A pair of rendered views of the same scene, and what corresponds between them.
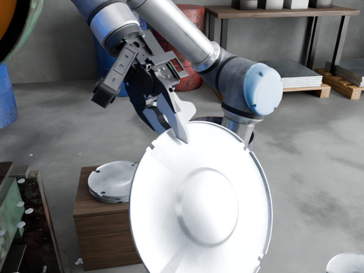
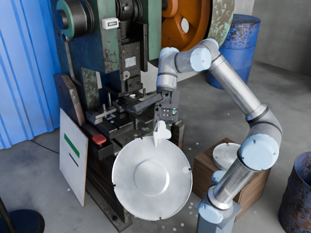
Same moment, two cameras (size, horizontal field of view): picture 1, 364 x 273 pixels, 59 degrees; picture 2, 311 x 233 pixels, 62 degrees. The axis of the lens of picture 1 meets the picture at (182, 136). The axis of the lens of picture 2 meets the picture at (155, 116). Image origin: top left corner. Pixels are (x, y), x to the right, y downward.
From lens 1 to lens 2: 0.70 m
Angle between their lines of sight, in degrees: 51
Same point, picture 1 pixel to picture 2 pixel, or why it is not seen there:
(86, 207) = (203, 159)
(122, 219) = not seen: hidden behind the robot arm
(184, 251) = (128, 183)
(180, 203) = (138, 166)
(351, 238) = not seen: outside the picture
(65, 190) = not seen: hidden behind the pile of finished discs
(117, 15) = (161, 80)
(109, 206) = (213, 166)
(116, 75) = (142, 105)
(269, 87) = (258, 153)
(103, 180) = (224, 151)
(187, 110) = (164, 133)
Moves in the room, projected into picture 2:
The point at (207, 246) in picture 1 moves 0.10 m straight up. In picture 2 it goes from (139, 190) to (137, 169)
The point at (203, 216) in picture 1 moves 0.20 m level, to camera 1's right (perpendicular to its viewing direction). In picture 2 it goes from (144, 178) to (176, 222)
